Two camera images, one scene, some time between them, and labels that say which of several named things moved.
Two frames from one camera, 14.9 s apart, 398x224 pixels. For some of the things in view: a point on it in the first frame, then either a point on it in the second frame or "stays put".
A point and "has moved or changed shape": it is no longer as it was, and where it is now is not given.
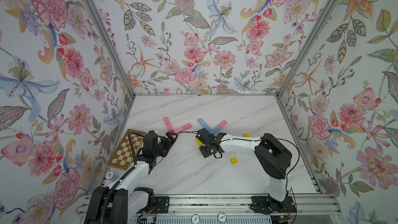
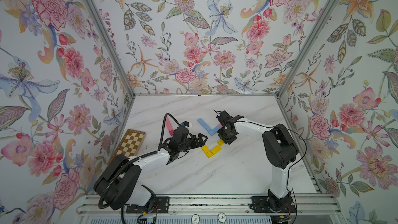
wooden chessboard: [122, 157] stays put
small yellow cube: [233, 160] has moved or changed shape
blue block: [216, 128] stays put
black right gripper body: [205, 151] to [223, 135]
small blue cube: [211, 131] stays put
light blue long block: [205, 126] stays put
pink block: [168, 124] stays put
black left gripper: [168, 144] to [194, 141]
